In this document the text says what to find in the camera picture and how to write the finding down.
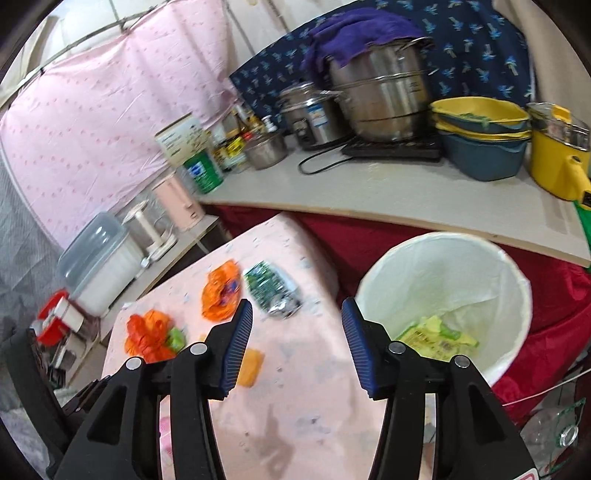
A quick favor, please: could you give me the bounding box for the red box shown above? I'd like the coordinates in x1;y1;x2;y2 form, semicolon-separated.
37;291;70;347

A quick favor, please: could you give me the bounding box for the pink speckled tablecloth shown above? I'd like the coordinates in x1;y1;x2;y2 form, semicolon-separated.
100;213;439;480

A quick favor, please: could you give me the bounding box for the white jar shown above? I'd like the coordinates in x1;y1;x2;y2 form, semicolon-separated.
55;302;86;330

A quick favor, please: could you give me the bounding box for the navy printed cloth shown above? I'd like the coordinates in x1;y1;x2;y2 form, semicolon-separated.
229;0;539;134

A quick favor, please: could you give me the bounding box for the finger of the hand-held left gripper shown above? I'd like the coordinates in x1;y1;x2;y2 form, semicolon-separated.
60;378;112;416

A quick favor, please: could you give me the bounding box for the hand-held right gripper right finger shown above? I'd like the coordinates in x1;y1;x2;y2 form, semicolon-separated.
341;298;541;480

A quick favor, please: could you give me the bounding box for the yellow and blue basin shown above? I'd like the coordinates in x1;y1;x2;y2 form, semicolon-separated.
436;121;529;182
429;98;531;134

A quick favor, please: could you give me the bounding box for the steel rice cooker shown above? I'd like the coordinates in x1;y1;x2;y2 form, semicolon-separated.
278;82;347;151

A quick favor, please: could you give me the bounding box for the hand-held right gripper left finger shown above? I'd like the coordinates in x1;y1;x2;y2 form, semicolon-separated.
46;299;254;480

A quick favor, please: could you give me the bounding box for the pink electric kettle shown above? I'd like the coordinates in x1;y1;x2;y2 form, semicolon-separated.
151;170;206;232

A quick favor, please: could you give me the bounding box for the black induction cooktop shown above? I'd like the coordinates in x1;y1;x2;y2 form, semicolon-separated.
341;136;443;162

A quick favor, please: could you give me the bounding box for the yellow pot with glass lid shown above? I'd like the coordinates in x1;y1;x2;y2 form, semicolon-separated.
526;102;591;201

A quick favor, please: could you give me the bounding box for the pink dotted curtain sheet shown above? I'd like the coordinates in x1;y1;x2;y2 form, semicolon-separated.
0;0;241;250

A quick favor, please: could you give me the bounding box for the black power cable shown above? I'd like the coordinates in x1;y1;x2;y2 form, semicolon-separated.
298;148;345;176

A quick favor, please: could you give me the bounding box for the clear lidded plastic container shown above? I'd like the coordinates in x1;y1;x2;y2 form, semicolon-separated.
58;211;146;317

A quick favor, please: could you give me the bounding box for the green snack wrapper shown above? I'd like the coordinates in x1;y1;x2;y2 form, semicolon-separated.
243;261;303;320

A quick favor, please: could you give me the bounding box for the yellow-green wrapper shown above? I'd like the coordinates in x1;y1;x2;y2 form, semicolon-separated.
399;315;481;363

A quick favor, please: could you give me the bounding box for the yellow label sauce jar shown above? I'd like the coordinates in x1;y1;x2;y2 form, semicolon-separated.
217;136;247;174

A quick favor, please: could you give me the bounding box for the white glass kettle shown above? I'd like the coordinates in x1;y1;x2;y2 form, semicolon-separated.
121;200;178;261

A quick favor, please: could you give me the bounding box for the green tin can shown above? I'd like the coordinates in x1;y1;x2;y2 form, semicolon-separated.
183;150;225;195

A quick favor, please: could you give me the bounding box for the white lined waste bin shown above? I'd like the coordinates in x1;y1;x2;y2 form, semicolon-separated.
355;232;534;388

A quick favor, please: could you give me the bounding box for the white cardboard box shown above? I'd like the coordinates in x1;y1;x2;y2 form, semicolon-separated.
154;113;213;169

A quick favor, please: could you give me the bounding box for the steel bowl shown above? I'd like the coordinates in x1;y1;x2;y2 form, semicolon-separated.
243;131;288;171

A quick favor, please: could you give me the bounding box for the large steel steamer pot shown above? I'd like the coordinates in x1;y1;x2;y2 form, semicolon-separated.
327;37;437;143

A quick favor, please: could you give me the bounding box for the orange foam fruit net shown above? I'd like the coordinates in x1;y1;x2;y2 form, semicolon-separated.
235;348;265;387

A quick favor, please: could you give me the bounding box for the low wooden side table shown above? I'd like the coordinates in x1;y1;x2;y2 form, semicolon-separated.
69;215;232;384

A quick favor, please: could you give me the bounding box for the orange plastic bag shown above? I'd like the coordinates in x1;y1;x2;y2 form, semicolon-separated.
124;310;178;367

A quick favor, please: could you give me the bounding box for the clear glass pot lid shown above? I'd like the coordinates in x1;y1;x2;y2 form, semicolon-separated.
547;399;587;450

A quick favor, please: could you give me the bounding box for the purple towel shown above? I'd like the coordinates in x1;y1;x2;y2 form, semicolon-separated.
302;7;423;72

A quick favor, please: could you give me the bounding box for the small green wrapper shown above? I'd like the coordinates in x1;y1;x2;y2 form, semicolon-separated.
165;327;188;354

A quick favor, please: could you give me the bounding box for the orange snack wrapper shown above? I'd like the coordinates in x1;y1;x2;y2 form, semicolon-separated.
201;259;243;321

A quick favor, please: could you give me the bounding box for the dark red cloth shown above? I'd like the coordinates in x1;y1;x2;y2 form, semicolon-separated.
205;205;591;425

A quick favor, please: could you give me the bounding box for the green mat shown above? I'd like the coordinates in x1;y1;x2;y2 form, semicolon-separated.
575;200;591;254

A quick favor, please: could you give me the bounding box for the grey quilted cloth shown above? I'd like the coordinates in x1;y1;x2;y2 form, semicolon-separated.
0;161;70;416

